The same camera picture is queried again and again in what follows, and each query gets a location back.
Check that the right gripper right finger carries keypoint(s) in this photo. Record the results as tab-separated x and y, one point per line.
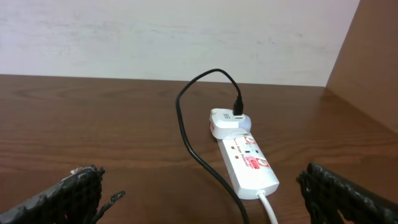
330	198

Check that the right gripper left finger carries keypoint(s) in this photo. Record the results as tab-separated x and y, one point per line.
74	200

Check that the white USB charger adapter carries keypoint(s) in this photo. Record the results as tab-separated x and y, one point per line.
225	125

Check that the white power strip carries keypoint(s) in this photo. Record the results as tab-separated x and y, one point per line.
248	169

